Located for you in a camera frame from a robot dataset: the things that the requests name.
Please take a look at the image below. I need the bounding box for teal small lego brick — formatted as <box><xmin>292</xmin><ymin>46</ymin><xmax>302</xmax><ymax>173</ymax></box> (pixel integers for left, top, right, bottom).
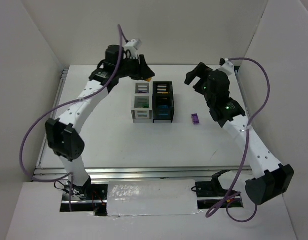
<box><xmin>156</xmin><ymin>112</ymin><xmax>170</xmax><ymax>120</ymax></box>

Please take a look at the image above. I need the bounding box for right aluminium side rail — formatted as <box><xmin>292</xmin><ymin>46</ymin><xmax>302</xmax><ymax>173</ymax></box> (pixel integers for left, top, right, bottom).
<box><xmin>234</xmin><ymin>70</ymin><xmax>253</xmax><ymax>133</ymax></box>

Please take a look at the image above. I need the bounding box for aluminium front rail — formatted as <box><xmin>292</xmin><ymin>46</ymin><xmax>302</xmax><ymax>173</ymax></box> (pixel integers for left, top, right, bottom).
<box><xmin>32</xmin><ymin>166</ymin><xmax>254</xmax><ymax>185</ymax></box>

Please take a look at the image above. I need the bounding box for aluminium side rail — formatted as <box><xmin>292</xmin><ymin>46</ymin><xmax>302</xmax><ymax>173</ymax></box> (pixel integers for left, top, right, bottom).
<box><xmin>35</xmin><ymin>68</ymin><xmax>69</xmax><ymax>168</ymax></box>
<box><xmin>234</xmin><ymin>70</ymin><xmax>253</xmax><ymax>133</ymax></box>

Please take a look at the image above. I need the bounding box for left aluminium side rail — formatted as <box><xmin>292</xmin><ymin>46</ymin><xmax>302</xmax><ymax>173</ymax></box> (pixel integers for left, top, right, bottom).
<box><xmin>35</xmin><ymin>68</ymin><xmax>69</xmax><ymax>168</ymax></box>

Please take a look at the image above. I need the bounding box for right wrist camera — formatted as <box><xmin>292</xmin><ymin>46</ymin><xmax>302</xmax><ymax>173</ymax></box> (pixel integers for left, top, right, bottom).
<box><xmin>218</xmin><ymin>58</ymin><xmax>235</xmax><ymax>76</ymax></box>

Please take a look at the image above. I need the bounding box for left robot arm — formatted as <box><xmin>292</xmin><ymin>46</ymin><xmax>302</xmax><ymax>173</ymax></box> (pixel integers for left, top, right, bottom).
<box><xmin>45</xmin><ymin>40</ymin><xmax>155</xmax><ymax>197</ymax></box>

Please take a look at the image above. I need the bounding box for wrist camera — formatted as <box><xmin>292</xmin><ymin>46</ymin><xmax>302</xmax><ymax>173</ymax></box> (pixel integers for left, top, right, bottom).
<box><xmin>218</xmin><ymin>58</ymin><xmax>235</xmax><ymax>76</ymax></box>
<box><xmin>124</xmin><ymin>39</ymin><xmax>142</xmax><ymax>59</ymax></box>

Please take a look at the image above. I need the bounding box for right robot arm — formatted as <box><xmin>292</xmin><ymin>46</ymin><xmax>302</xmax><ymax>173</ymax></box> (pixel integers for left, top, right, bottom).
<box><xmin>184</xmin><ymin>60</ymin><xmax>294</xmax><ymax>206</ymax></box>

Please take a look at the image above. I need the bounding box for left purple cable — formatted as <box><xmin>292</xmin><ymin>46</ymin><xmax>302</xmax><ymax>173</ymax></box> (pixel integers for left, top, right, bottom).
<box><xmin>20</xmin><ymin>24</ymin><xmax>131</xmax><ymax>213</ymax></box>

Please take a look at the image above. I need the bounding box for white slotted container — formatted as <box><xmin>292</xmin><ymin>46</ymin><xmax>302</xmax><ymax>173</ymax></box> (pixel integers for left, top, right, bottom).
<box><xmin>131</xmin><ymin>82</ymin><xmax>153</xmax><ymax>123</ymax></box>

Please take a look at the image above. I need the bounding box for black slotted container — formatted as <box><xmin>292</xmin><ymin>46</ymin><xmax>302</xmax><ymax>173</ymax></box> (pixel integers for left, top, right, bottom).
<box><xmin>152</xmin><ymin>81</ymin><xmax>174</xmax><ymax>123</ymax></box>

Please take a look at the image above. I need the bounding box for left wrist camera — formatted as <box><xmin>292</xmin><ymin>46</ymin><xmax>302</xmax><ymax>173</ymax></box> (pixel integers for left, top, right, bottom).
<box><xmin>124</xmin><ymin>39</ymin><xmax>142</xmax><ymax>59</ymax></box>

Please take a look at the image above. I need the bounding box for teal rounded lego brick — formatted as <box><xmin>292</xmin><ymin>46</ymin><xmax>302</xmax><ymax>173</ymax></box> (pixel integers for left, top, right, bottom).
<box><xmin>157</xmin><ymin>105</ymin><xmax>169</xmax><ymax>110</ymax></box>

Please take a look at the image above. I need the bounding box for white taped panel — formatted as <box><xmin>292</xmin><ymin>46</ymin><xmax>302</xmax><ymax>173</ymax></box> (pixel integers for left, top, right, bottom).
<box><xmin>107</xmin><ymin>179</ymin><xmax>199</xmax><ymax>217</ymax></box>

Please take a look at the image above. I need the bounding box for purple small lego brick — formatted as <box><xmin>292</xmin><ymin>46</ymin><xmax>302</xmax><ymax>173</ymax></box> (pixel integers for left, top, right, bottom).
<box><xmin>191</xmin><ymin>113</ymin><xmax>200</xmax><ymax>125</ymax></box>

